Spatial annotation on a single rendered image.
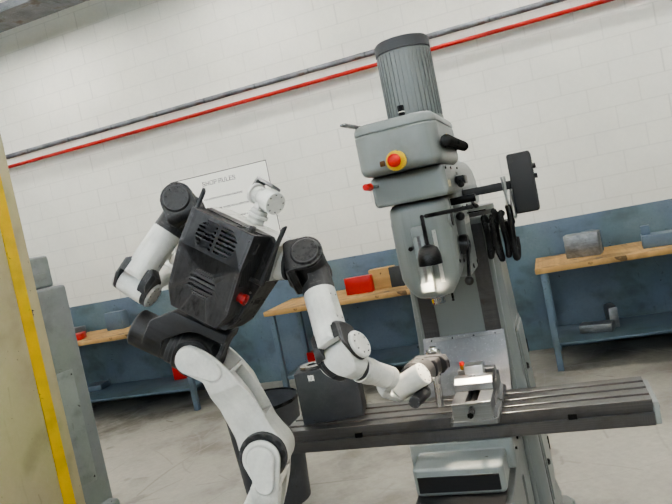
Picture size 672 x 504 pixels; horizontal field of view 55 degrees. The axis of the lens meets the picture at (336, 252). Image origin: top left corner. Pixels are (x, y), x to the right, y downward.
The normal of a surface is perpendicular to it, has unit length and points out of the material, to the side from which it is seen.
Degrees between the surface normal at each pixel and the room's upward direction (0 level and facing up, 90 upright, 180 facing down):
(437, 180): 90
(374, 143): 90
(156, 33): 90
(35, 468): 90
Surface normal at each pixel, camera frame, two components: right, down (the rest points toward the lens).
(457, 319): -0.30, 0.11
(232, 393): 0.05, 0.47
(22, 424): 0.93, -0.17
